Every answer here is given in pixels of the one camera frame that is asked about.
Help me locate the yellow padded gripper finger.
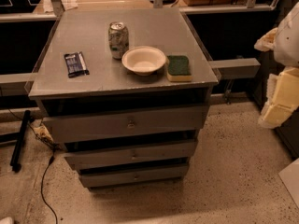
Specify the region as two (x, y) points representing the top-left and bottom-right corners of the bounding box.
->
(258, 67), (299, 129)

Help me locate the grey drawer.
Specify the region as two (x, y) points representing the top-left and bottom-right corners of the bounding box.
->
(64, 140), (197, 171)
(44, 105), (208, 143)
(79, 163), (189, 188)

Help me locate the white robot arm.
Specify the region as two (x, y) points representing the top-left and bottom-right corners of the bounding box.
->
(254, 3), (299, 129)

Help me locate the grey top drawer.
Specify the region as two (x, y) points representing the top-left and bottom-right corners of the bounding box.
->
(44, 105), (208, 143)

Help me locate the grey bottom drawer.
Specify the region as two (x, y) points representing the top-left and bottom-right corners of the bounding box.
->
(79, 163), (189, 188)

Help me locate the grey drawer cabinet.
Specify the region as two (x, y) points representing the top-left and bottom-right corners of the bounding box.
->
(29, 8), (218, 176)

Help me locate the white floor panel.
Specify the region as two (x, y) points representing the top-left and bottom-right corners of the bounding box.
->
(278, 159), (299, 208)

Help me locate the green yellow sponge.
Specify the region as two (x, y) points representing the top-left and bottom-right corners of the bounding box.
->
(166, 55), (192, 82)

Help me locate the white paper bowl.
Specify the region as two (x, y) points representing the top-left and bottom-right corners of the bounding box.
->
(121, 46), (166, 76)

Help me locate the blue snack packet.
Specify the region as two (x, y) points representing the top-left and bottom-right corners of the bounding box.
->
(64, 51), (90, 78)

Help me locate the crumpled white cloth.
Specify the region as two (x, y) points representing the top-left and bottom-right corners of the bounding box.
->
(62, 0), (78, 10)

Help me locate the black bar on floor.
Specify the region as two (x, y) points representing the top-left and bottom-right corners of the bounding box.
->
(10, 110), (30, 173)

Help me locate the white shoe tip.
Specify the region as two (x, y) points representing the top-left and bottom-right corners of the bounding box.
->
(0, 217), (14, 224)

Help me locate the grey side rail beam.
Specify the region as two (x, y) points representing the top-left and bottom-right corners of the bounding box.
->
(209, 58), (260, 79)

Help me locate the black floor cable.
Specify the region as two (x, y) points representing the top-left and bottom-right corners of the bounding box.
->
(40, 154), (59, 224)

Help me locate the left grey rail beam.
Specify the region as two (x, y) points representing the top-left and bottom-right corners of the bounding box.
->
(0, 73), (37, 96)

